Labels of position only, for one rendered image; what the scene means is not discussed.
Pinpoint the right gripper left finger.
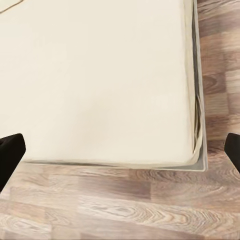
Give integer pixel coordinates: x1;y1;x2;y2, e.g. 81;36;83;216
0;133;26;193

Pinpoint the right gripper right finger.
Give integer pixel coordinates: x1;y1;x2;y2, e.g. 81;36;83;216
224;133;240;173

